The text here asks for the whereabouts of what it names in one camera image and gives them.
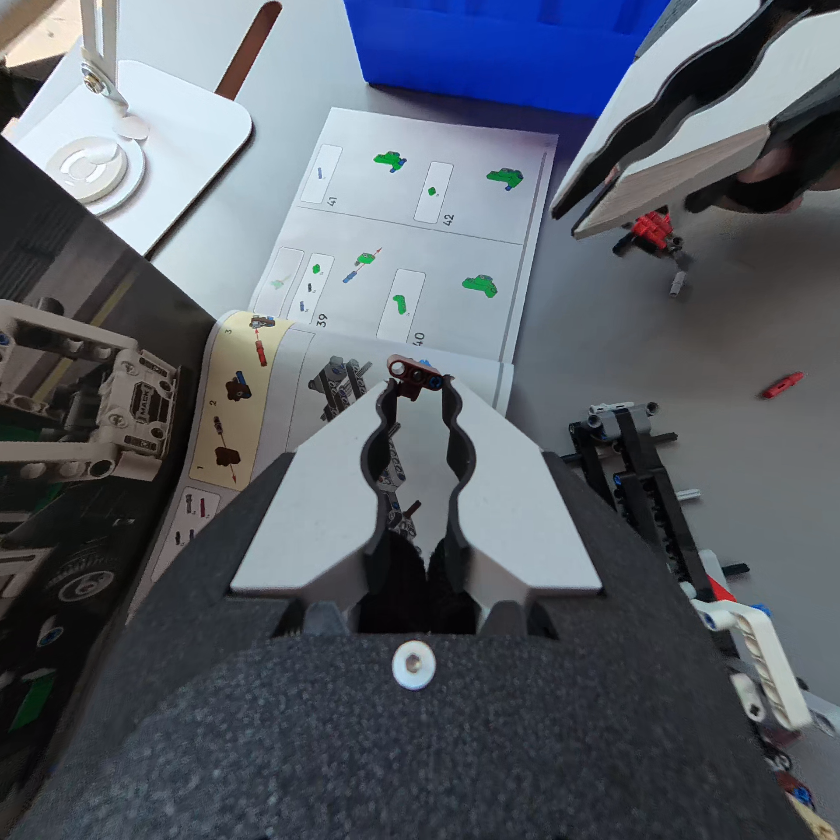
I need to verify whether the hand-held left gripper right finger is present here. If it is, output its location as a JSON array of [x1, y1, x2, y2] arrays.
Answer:
[[441, 374, 605, 599]]

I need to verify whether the lego set box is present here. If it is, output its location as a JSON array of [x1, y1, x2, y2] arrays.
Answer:
[[0, 138, 221, 788]]

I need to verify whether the blue plastic bin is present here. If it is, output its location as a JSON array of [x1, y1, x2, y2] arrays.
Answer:
[[343, 0, 673, 119]]

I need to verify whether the lego instruction booklet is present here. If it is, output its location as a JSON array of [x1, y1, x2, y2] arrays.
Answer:
[[128, 107, 559, 624]]

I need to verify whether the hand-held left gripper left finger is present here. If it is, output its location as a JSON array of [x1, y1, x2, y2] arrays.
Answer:
[[228, 377, 401, 598]]

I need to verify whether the black lego chassis assembly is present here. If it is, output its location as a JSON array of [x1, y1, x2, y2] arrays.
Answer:
[[567, 400, 815, 732]]

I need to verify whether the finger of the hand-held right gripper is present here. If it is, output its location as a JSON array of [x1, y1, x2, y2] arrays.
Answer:
[[550, 0, 769, 221], [571, 3, 840, 241]]

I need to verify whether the white lamp stand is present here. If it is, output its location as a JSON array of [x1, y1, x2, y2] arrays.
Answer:
[[0, 0, 255, 258]]

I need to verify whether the small brown lego piece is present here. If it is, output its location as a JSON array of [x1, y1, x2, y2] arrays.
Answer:
[[387, 354, 442, 400]]

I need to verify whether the red and black lego pile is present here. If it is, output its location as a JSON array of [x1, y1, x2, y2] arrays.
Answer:
[[612, 206, 693, 266]]

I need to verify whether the person's right hand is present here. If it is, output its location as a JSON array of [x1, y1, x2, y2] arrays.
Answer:
[[738, 147, 798, 198]]

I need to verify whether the brown wooden strip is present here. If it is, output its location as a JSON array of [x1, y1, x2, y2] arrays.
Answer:
[[215, 0, 283, 101]]

